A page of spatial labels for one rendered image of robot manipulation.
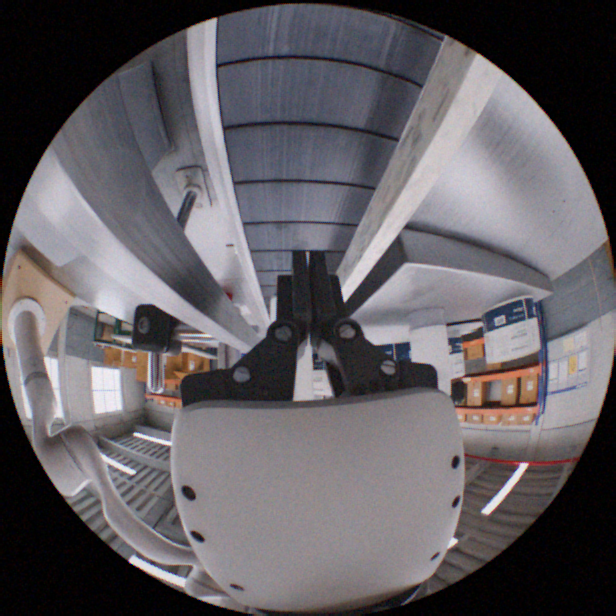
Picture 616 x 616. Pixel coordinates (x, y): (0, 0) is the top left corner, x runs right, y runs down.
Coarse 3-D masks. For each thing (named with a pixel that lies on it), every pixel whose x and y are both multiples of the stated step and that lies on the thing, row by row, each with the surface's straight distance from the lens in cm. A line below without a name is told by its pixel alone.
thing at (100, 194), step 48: (96, 96) 3; (96, 144) 3; (48, 192) 3; (96, 192) 3; (144, 192) 4; (96, 240) 3; (144, 240) 4; (144, 288) 5; (192, 288) 5; (240, 336) 11
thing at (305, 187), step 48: (240, 48) 10; (288, 48) 10; (336, 48) 10; (384, 48) 10; (432, 48) 11; (240, 96) 10; (288, 96) 10; (336, 96) 10; (384, 96) 10; (240, 144) 11; (288, 144) 11; (336, 144) 11; (384, 144) 12; (240, 192) 13; (288, 192) 13; (336, 192) 13; (288, 240) 17; (336, 240) 17
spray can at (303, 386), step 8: (272, 296) 28; (272, 304) 27; (272, 312) 27; (272, 320) 27; (304, 360) 25; (304, 368) 25; (296, 376) 25; (304, 376) 25; (296, 384) 25; (304, 384) 25; (312, 384) 27; (296, 392) 25; (304, 392) 25; (312, 392) 27; (296, 400) 25
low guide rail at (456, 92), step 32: (448, 64) 9; (480, 64) 8; (448, 96) 8; (480, 96) 8; (416, 128) 9; (448, 128) 8; (416, 160) 8; (448, 160) 9; (384, 192) 10; (416, 192) 9; (384, 224) 10; (352, 256) 15; (352, 288) 17
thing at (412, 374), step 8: (400, 368) 9; (408, 368) 9; (416, 368) 9; (424, 368) 10; (432, 368) 10; (400, 376) 9; (408, 376) 9; (416, 376) 9; (424, 376) 9; (432, 376) 10; (392, 384) 9; (400, 384) 9; (408, 384) 9; (416, 384) 9; (424, 384) 9; (432, 384) 10
